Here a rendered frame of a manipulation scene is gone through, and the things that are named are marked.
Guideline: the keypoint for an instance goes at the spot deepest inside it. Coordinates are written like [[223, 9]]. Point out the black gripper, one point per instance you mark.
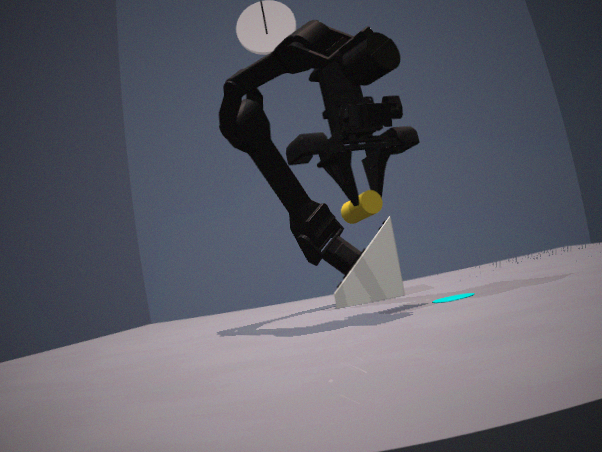
[[335, 157]]

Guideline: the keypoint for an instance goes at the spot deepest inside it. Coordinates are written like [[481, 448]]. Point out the cyan circle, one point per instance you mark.
[[451, 298]]

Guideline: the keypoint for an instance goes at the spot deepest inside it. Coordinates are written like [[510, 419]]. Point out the yellow cylinder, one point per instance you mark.
[[369, 204]]

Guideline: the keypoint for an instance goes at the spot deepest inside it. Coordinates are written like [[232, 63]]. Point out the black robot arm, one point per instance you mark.
[[341, 62]]

